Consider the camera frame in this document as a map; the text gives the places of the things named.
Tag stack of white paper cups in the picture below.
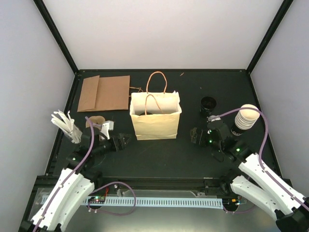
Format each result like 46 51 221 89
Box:
231 104 260 136

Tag cream paper bag with handles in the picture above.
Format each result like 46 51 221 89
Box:
129 71 182 141

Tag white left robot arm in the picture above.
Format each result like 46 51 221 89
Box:
19 128 130 232

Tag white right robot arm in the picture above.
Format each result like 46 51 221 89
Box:
190 120 309 232

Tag black coffee cup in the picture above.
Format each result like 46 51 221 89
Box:
200 96 217 117

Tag flat brown paper bag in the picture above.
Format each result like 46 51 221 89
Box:
77 75 99 112

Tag white stirrers in holder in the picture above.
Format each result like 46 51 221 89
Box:
51 111 82 144

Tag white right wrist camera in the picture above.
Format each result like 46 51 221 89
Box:
207 116 221 122

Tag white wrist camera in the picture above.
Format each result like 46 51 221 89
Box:
207 116 221 122
100 120 114 140

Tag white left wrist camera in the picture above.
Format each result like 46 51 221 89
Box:
100 120 114 140

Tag brown paper bag with handles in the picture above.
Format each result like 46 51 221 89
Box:
93 75 143 111

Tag white slotted cable duct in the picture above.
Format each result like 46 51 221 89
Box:
81 196 223 209

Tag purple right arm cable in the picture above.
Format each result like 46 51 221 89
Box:
217 107 309 215

